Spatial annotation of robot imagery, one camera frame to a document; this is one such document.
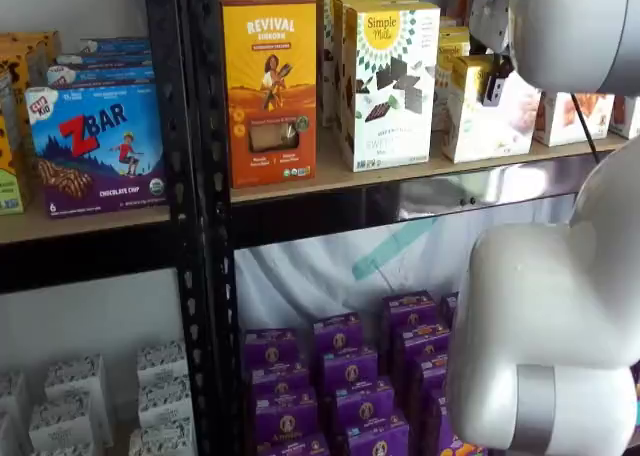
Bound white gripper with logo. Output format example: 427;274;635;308
468;0;517;109

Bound Simple Mills almond bar box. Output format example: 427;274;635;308
438;24;473;48
441;54;542;165
432;40;474;133

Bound Simple Mills Sweet Thins box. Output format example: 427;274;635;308
342;1;442;174
318;0;395;130
331;0;422;145

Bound black metal shelf rack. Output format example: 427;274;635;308
0;0;211;456
187;0;619;456

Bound purple Annie's box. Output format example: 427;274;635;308
344;410;412;456
319;348;380;393
382;289;439;328
392;322;452;363
423;389;459;456
329;377;397;428
252;388;320;446
313;312;366;358
247;364;312;403
242;327;302;373
259;432;332;456
407;352;452;403

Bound blue Zbar chocolate chip box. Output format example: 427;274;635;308
78;36;152;56
46;64;157;91
54;52;155;71
24;82;168;219

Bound white patterned box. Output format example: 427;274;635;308
136;339;190;388
128;422;197;456
29;442;97;456
136;374;195;428
28;399;102;451
0;372;27;423
43;353;107;406

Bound chocolate chip cookie box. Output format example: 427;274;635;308
0;54;32;127
0;30;64;90
0;113;27;216

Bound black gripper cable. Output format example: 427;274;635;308
569;92;602;166

